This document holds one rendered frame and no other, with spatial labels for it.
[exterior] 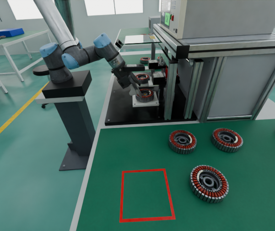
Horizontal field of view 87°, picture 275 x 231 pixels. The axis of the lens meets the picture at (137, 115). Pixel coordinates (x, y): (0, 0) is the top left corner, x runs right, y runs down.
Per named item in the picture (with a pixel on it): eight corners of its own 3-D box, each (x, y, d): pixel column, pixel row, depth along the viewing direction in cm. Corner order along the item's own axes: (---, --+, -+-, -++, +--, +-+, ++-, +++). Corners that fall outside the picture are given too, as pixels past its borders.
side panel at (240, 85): (200, 123, 73) (219, 57, 53) (197, 119, 75) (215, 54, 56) (255, 120, 73) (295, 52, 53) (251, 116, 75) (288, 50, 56)
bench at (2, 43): (-19, 85, 311) (-47, 47, 266) (30, 58, 462) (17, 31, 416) (23, 82, 311) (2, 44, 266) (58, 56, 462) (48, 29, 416)
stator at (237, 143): (207, 145, 61) (209, 139, 59) (213, 129, 68) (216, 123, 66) (238, 157, 56) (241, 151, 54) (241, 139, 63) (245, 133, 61)
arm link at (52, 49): (45, 66, 102) (34, 45, 94) (63, 60, 109) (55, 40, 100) (50, 70, 95) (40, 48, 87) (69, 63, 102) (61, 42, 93)
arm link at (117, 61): (119, 51, 75) (118, 55, 68) (125, 58, 77) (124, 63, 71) (108, 59, 77) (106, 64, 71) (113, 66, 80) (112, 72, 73)
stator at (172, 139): (169, 153, 59) (169, 147, 57) (167, 134, 68) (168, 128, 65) (197, 156, 58) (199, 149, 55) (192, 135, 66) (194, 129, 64)
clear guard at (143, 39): (115, 55, 84) (114, 44, 80) (118, 46, 103) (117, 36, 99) (172, 52, 84) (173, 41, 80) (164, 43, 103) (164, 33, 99)
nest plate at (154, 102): (132, 107, 83) (132, 105, 82) (132, 94, 95) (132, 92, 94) (159, 105, 83) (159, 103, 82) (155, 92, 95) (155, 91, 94)
